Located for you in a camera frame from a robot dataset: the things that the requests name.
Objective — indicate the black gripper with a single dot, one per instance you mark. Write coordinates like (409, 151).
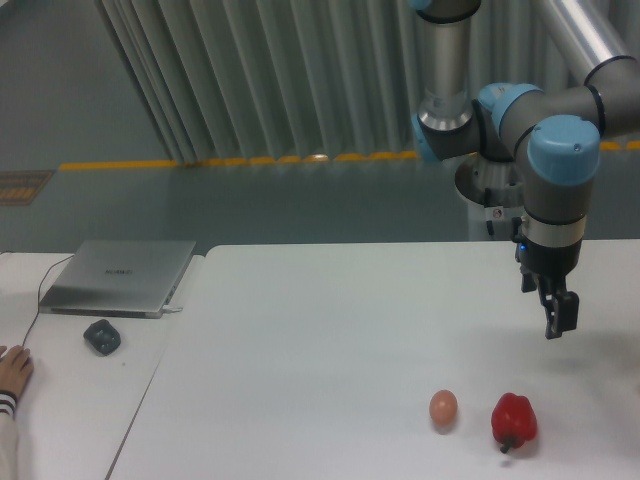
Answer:
(548, 268)

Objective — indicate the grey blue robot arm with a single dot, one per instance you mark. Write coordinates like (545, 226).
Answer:
(538, 152)

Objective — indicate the white striped sleeve forearm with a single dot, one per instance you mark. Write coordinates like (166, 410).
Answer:
(9, 437)

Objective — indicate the red bell pepper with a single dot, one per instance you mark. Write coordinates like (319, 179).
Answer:
(513, 422)

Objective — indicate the person's hand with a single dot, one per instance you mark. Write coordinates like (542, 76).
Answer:
(16, 368)

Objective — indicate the brown egg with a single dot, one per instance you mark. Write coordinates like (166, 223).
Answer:
(443, 408)

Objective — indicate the white usb plug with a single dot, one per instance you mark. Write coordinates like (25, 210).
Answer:
(170, 309)

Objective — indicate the silver closed laptop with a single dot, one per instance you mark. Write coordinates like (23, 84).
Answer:
(130, 279)

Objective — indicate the black small gadget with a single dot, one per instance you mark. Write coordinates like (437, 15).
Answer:
(102, 337)

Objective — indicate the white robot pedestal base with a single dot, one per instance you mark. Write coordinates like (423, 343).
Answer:
(493, 194)

